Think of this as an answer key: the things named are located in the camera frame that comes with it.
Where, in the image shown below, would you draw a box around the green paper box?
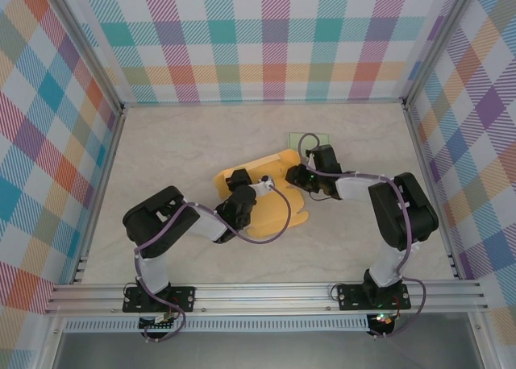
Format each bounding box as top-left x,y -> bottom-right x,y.
288,132 -> 332,155

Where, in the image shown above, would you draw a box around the orange paper box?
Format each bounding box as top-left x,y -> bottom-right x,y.
212,147 -> 310,241

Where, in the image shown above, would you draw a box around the grey metal sheet panel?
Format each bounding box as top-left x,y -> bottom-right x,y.
52,330 -> 485,369

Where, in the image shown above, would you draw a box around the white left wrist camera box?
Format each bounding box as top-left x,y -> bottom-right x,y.
252,175 -> 276,197

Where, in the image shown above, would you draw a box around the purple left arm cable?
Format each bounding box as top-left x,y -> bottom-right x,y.
135,185 -> 293,343

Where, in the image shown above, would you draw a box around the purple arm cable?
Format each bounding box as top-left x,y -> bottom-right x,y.
297,133 -> 428,340
135,185 -> 293,343

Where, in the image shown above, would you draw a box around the long aluminium mounting rail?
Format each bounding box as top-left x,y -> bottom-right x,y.
44,280 -> 489,316

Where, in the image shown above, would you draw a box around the aluminium side floor rail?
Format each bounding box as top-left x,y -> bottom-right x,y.
70,105 -> 126,285
402,102 -> 463,280

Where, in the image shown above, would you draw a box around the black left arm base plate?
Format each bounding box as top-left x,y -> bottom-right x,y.
122,286 -> 198,313

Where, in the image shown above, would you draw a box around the slotted grey cable duct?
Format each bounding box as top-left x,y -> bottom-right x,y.
64,314 -> 370,333

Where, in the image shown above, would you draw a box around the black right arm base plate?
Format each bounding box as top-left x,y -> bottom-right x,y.
336,284 -> 412,311

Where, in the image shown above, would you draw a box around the aluminium frame post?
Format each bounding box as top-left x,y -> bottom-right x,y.
402,0 -> 476,104
48,0 -> 124,112

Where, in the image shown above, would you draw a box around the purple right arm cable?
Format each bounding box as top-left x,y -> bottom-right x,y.
297,133 -> 428,340

